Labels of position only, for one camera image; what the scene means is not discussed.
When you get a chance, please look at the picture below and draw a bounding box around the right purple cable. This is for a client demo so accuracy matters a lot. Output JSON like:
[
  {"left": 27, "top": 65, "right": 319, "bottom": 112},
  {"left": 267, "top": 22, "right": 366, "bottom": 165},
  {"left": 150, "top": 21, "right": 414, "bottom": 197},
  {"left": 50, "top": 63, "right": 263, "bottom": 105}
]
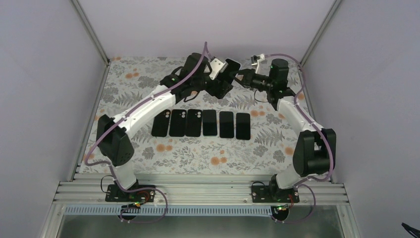
[{"left": 264, "top": 53, "right": 335, "bottom": 225}]

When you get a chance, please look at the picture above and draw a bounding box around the floral table mat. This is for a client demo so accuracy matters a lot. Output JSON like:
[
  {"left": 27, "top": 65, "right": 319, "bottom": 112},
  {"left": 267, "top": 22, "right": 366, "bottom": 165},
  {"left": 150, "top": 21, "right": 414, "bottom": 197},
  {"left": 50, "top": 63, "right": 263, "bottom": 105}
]
[{"left": 96, "top": 57, "right": 298, "bottom": 175}]

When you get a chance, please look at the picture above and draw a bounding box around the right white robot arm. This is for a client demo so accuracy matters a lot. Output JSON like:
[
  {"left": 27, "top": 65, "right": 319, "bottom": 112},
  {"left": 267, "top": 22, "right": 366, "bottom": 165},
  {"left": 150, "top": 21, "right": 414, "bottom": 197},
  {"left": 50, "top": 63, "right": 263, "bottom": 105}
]
[{"left": 230, "top": 59, "right": 336, "bottom": 202}]

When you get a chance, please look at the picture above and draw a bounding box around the purple cable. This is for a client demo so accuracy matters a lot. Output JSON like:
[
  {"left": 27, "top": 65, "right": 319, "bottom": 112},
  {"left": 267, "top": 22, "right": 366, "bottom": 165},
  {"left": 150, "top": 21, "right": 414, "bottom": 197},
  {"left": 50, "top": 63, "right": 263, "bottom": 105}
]
[
  {"left": 84, "top": 42, "right": 214, "bottom": 224},
  {"left": 264, "top": 53, "right": 335, "bottom": 225}
]

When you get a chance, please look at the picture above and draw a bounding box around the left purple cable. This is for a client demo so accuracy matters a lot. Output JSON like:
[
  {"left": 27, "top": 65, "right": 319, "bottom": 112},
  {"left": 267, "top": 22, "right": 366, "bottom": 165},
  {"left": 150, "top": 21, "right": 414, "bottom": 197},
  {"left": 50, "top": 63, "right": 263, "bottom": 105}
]
[{"left": 84, "top": 42, "right": 214, "bottom": 224}]

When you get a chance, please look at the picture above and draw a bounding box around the black phone case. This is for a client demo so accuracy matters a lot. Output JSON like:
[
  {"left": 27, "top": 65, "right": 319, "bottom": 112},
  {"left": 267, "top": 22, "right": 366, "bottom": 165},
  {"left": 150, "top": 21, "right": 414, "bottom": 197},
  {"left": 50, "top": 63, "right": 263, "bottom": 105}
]
[
  {"left": 169, "top": 109, "right": 187, "bottom": 137},
  {"left": 151, "top": 110, "right": 171, "bottom": 137},
  {"left": 185, "top": 109, "right": 202, "bottom": 137}
]

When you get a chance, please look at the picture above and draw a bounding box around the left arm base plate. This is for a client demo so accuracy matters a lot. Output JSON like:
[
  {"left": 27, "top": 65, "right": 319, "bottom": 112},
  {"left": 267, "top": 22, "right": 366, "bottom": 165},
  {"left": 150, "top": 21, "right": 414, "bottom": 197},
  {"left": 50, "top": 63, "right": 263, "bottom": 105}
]
[{"left": 105, "top": 184, "right": 156, "bottom": 203}]

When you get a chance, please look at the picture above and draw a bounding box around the grey slotted cable duct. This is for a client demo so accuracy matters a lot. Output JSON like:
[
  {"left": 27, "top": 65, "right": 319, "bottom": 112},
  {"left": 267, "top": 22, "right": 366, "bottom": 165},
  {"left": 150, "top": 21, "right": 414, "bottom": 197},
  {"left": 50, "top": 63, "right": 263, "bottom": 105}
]
[{"left": 64, "top": 204, "right": 272, "bottom": 217}]

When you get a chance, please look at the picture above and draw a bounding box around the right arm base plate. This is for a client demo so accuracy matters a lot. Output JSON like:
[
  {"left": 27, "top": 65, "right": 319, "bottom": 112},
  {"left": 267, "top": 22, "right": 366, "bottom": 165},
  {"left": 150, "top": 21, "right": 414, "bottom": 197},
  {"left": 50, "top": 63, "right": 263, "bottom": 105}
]
[{"left": 251, "top": 183, "right": 300, "bottom": 203}]

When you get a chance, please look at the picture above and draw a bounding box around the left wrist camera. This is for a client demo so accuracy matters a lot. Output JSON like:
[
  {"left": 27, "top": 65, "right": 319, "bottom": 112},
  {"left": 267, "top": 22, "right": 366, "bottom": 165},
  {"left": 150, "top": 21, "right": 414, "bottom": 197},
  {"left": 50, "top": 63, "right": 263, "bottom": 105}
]
[{"left": 209, "top": 58, "right": 228, "bottom": 80}]

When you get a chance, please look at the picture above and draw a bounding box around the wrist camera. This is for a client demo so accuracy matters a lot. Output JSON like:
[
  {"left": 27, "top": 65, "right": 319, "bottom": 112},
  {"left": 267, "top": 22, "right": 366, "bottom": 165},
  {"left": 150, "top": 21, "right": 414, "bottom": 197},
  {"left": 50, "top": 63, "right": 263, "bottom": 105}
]
[
  {"left": 251, "top": 54, "right": 265, "bottom": 74},
  {"left": 209, "top": 58, "right": 228, "bottom": 80}
]

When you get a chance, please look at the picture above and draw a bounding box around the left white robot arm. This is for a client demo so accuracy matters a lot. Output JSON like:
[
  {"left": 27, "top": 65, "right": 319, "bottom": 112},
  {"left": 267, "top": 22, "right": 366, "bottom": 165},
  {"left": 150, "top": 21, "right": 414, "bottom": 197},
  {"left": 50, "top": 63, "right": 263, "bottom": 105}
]
[{"left": 95, "top": 53, "right": 232, "bottom": 201}]

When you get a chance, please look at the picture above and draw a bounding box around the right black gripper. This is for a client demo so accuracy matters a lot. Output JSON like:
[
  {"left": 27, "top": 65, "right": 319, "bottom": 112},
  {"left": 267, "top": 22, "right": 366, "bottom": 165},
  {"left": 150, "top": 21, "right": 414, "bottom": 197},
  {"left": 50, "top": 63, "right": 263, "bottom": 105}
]
[{"left": 229, "top": 68, "right": 273, "bottom": 91}]

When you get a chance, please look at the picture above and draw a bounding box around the aluminium rail frame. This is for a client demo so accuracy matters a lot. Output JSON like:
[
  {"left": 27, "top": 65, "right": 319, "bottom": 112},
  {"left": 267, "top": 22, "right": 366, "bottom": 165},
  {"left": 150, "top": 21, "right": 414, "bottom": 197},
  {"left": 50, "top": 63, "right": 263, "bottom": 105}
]
[{"left": 53, "top": 174, "right": 349, "bottom": 205}]

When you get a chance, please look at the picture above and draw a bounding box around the black phone row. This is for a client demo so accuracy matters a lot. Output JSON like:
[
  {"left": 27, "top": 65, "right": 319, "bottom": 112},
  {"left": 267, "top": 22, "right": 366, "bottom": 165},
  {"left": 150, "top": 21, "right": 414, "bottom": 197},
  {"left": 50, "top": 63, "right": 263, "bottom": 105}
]
[
  {"left": 236, "top": 113, "right": 251, "bottom": 140},
  {"left": 219, "top": 111, "right": 234, "bottom": 138},
  {"left": 216, "top": 58, "right": 241, "bottom": 84}
]

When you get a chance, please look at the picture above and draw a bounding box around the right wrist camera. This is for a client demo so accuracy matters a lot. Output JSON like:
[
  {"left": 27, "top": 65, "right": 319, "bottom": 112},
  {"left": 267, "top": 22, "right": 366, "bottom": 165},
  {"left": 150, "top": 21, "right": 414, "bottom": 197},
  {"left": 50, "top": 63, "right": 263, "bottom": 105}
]
[{"left": 251, "top": 54, "right": 265, "bottom": 74}]

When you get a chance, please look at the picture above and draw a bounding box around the teal phone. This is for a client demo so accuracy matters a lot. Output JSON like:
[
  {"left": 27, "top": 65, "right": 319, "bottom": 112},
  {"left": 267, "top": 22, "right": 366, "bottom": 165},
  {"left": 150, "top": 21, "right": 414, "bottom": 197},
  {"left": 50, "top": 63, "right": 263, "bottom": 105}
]
[{"left": 202, "top": 110, "right": 217, "bottom": 136}]

